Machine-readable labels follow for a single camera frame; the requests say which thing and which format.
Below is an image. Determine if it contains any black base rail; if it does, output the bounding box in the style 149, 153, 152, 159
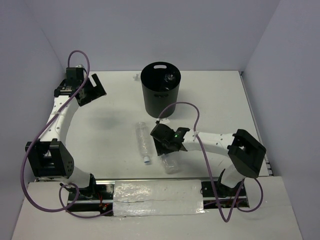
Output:
69, 179, 249, 217

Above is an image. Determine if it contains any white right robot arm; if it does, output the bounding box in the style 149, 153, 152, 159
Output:
150, 123, 267, 196

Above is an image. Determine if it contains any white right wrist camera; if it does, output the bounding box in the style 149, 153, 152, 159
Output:
155, 118, 170, 125

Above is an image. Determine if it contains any labelled bottle white cap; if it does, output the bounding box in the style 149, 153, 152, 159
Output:
160, 153, 180, 175

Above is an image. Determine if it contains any black plastic bin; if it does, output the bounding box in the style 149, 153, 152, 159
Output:
140, 61, 181, 118

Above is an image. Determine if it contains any crushed clear plastic bottle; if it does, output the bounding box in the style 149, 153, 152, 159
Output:
159, 73, 178, 92

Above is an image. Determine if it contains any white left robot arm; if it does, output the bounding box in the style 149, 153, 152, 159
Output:
28, 65, 107, 200

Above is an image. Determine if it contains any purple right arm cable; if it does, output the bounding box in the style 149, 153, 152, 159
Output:
156, 101, 264, 223

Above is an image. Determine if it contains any clear bottle blue cap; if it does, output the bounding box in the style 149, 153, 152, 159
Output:
135, 122, 151, 165

